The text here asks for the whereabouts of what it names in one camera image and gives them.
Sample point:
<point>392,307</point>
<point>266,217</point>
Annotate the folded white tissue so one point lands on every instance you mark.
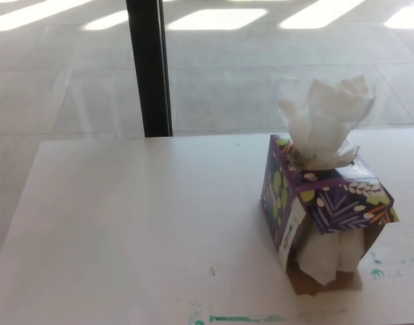
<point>317,259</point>

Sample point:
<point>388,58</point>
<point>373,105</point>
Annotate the black window frame post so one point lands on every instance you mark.
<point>149,67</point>

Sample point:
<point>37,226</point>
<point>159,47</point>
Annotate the purple floral tissue box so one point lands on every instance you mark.
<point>342,206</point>

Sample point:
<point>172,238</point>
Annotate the white tissue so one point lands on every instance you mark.
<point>315,115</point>
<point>317,259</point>

